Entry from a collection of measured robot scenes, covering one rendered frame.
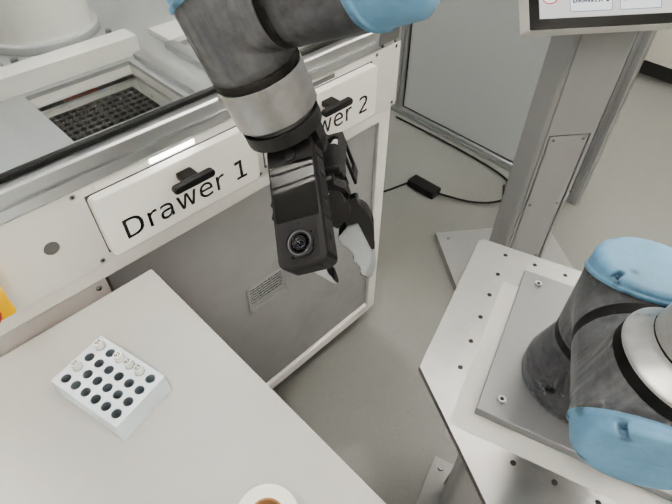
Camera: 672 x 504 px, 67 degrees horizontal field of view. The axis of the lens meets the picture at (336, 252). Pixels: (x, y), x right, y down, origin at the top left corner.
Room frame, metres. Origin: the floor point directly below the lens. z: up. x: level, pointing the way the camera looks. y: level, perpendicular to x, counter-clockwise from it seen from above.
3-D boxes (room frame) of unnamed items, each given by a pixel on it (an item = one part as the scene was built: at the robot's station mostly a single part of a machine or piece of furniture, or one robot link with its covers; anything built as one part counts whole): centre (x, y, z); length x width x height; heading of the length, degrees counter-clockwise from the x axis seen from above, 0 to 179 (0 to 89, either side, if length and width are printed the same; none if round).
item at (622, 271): (0.36, -0.33, 0.94); 0.13 x 0.12 x 0.14; 159
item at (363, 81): (0.87, 0.02, 0.87); 0.29 x 0.02 x 0.11; 135
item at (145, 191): (0.65, 0.25, 0.87); 0.29 x 0.02 x 0.11; 135
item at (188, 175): (0.63, 0.23, 0.91); 0.07 x 0.04 x 0.01; 135
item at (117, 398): (0.34, 0.30, 0.78); 0.12 x 0.08 x 0.04; 59
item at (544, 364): (0.36, -0.33, 0.82); 0.15 x 0.15 x 0.10
